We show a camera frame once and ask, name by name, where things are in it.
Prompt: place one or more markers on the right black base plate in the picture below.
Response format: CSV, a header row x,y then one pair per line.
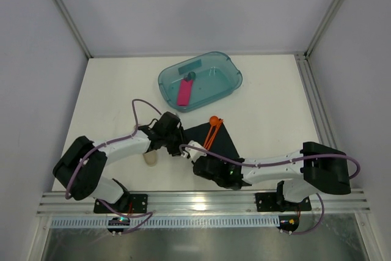
x,y
267,202

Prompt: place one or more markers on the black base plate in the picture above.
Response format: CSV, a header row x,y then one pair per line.
x,y
267,202
128,203

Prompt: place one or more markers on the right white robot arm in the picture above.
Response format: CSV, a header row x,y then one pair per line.
x,y
315,168

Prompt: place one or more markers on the pink rolled napkin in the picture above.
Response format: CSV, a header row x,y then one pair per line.
x,y
184,92

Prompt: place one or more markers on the teal plastic bin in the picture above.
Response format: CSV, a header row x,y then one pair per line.
x,y
216,77

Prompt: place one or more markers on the black paper napkin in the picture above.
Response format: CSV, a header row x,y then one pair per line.
x,y
222,144

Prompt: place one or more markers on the green utensil in pink roll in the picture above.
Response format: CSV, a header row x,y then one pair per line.
x,y
190,76

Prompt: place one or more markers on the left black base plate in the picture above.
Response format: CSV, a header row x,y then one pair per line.
x,y
128,203

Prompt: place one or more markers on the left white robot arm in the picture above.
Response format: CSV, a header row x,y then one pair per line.
x,y
80,169

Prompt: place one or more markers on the orange plastic knife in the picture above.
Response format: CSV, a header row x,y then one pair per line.
x,y
215,124

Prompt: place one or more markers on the slotted cable duct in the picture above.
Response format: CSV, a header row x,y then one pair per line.
x,y
164,222

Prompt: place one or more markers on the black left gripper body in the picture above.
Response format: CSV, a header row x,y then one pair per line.
x,y
176,143

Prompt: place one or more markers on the aluminium front rail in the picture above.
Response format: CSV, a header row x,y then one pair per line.
x,y
197,203

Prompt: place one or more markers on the orange plastic spoon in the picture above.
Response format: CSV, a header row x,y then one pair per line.
x,y
213,121

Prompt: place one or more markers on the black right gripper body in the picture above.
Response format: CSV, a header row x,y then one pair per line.
x,y
201,166

